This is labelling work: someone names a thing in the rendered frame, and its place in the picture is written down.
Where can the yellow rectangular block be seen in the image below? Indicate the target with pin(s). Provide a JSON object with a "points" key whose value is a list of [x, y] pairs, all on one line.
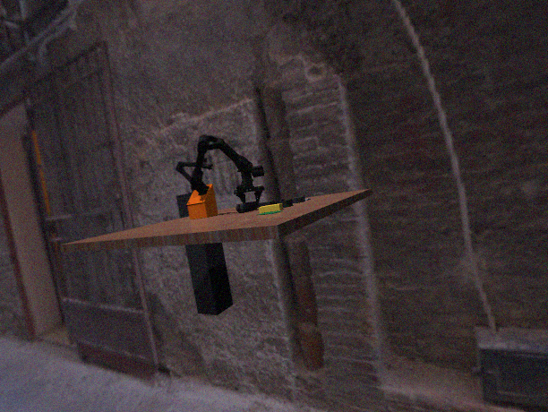
{"points": [[270, 208]]}

